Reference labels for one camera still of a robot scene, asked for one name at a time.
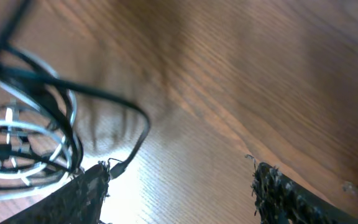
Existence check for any white USB cable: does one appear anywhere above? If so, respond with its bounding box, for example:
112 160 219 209
0 46 80 202

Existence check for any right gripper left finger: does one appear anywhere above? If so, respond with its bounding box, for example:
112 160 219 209
1 162 109 224

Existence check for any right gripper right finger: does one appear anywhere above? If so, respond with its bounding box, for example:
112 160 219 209
252 162 358 224

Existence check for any black USB cable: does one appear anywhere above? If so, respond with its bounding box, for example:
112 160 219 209
0 0 151 192

